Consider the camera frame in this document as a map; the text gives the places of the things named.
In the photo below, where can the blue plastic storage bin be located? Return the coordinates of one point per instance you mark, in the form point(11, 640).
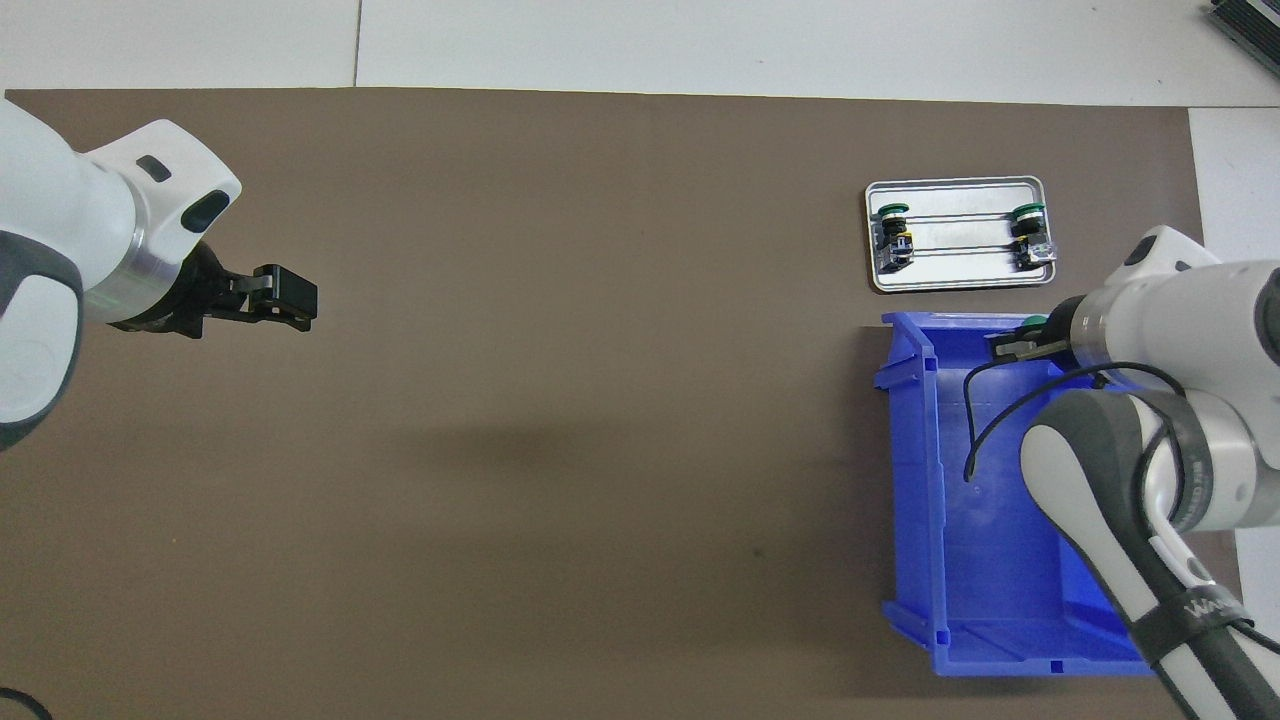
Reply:
point(930, 560)

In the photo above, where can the brown table mat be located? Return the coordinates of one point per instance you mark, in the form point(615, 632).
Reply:
point(600, 450)

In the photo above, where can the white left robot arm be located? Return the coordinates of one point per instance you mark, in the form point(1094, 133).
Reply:
point(60, 200)

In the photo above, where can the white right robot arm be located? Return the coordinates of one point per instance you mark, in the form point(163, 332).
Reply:
point(1200, 330)

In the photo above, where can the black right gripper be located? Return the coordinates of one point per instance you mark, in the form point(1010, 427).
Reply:
point(1058, 335)

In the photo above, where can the silver metal tray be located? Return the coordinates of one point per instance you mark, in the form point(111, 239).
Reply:
point(960, 265)

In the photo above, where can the grey ribbed device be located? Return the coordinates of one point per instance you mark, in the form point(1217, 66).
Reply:
point(1250, 25)

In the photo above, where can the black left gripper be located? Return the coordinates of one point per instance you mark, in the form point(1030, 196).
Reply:
point(170, 300)

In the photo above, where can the green push button switch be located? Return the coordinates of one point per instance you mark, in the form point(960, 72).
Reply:
point(895, 245)
point(1032, 245)
point(1035, 321)

